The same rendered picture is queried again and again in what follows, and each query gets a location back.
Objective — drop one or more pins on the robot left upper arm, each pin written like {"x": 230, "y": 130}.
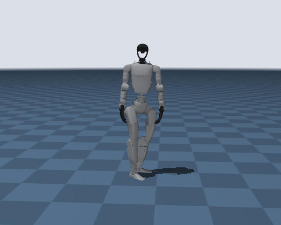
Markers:
{"x": 158, "y": 78}

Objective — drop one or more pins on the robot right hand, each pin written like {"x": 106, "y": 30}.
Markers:
{"x": 122, "y": 113}

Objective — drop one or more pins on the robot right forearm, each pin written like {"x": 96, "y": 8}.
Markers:
{"x": 123, "y": 95}

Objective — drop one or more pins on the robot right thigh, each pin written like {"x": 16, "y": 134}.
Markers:
{"x": 132, "y": 123}

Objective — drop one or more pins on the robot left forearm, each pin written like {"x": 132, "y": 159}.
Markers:
{"x": 161, "y": 99}

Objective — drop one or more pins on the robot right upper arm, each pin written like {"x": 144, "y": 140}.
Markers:
{"x": 125, "y": 78}

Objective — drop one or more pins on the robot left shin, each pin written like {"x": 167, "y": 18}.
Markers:
{"x": 142, "y": 151}

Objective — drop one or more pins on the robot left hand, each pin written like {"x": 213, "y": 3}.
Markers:
{"x": 160, "y": 114}

